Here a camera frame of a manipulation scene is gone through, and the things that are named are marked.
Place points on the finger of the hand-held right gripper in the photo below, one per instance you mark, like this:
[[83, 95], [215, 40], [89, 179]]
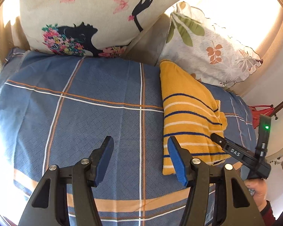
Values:
[[218, 140]]

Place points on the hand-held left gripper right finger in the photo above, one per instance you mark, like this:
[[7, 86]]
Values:
[[178, 162]]

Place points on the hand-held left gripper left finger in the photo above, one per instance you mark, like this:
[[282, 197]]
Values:
[[103, 163]]

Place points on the yellow striped sweater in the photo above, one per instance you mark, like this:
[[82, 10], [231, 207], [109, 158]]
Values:
[[186, 113]]

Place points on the person's right forearm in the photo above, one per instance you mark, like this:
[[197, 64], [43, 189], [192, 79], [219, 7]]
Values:
[[268, 214]]

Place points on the person's right hand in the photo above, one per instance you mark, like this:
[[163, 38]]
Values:
[[259, 190]]

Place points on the red fabric item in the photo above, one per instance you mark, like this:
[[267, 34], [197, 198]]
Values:
[[261, 111]]

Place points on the blue plaid blanket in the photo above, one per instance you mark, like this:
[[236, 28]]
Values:
[[96, 94]]

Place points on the white leaf print pillow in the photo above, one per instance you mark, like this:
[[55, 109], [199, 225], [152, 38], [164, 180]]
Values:
[[210, 44]]

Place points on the cream flower lace curtain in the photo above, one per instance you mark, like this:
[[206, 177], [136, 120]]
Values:
[[273, 47]]

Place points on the cream silhouette print pillow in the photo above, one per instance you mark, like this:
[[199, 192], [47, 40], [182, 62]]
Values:
[[92, 9]]

